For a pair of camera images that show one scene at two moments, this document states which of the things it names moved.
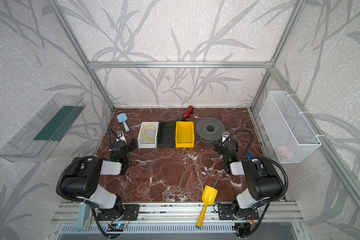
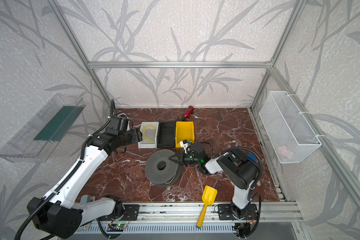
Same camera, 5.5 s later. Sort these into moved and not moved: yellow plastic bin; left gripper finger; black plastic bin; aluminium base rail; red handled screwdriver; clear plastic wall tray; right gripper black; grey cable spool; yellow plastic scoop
Moved: grey cable spool; right gripper black; left gripper finger
Not moved: black plastic bin; yellow plastic scoop; clear plastic wall tray; red handled screwdriver; aluminium base rail; yellow plastic bin
